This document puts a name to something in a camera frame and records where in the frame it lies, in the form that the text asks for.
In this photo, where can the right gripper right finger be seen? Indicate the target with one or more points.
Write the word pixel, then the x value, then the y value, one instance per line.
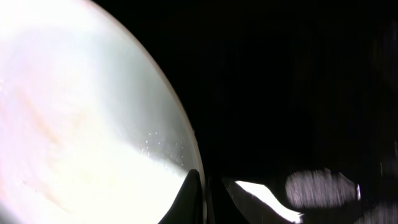
pixel 220 206

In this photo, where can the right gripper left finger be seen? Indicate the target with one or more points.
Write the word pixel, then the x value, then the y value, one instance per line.
pixel 187 207

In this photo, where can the light blue plate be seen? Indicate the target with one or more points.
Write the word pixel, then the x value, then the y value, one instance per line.
pixel 91 129

